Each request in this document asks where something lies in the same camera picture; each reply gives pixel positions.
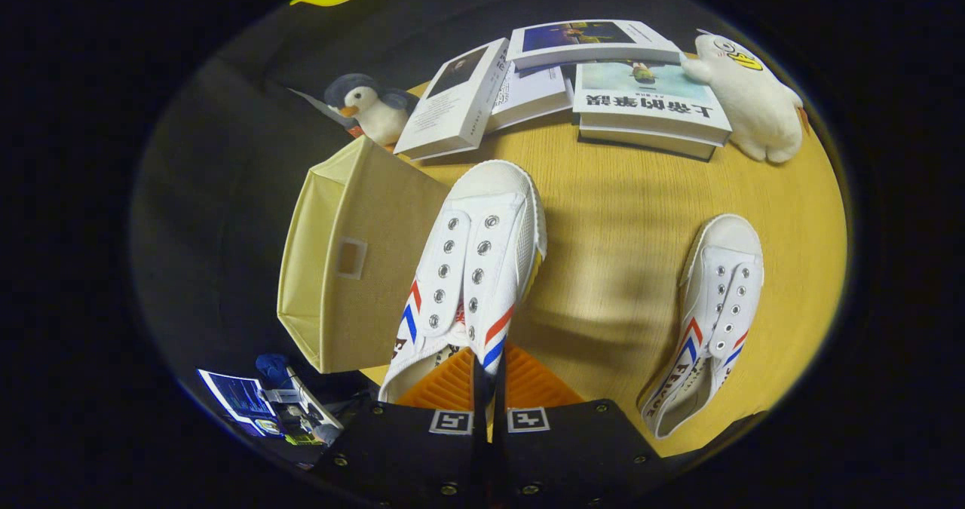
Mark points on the plain white book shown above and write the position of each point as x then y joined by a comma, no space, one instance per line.
531,90

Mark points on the beige fabric storage box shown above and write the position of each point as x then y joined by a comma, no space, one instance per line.
377,215

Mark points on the book with blue night cover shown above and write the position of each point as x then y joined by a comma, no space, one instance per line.
588,38

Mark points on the white book with portrait cover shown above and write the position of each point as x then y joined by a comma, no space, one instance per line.
452,109

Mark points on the book with pale teal cover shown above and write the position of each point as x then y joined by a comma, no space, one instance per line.
648,109

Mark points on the white and grey device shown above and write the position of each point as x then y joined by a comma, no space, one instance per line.
301,411

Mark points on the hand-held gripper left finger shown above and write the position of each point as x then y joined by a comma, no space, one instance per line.
407,449

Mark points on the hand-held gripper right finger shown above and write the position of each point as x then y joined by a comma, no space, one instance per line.
573,449

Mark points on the grey penguin plush toy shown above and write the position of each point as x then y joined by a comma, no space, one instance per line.
377,113

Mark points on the white canvas shoe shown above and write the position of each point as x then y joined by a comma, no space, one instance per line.
482,215
724,245

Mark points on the small blue object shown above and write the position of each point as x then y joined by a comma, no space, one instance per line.
273,369

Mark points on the white duck plush toy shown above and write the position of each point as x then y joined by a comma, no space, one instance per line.
754,102

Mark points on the blue printed paper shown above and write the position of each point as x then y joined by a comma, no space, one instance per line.
237,400

